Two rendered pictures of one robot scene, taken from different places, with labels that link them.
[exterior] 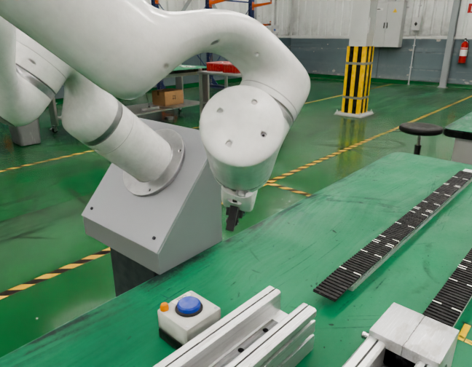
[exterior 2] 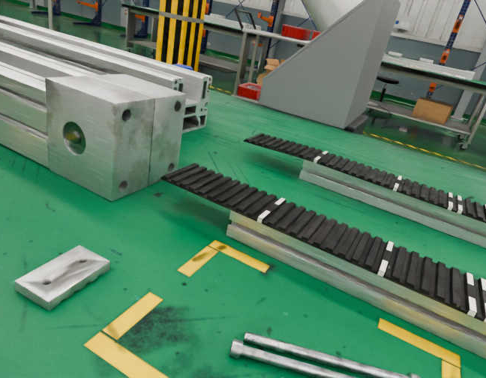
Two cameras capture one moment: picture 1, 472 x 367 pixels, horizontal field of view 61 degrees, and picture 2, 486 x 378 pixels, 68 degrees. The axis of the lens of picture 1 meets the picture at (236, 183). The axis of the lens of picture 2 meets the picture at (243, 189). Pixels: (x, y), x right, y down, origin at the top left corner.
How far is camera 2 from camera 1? 0.89 m
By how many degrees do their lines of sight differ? 65
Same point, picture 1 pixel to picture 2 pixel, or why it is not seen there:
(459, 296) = (319, 233)
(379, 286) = (331, 202)
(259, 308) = (172, 70)
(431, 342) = (90, 85)
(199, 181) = (334, 31)
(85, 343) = not seen: hidden behind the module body
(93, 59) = not seen: outside the picture
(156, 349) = not seen: hidden behind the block
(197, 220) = (316, 76)
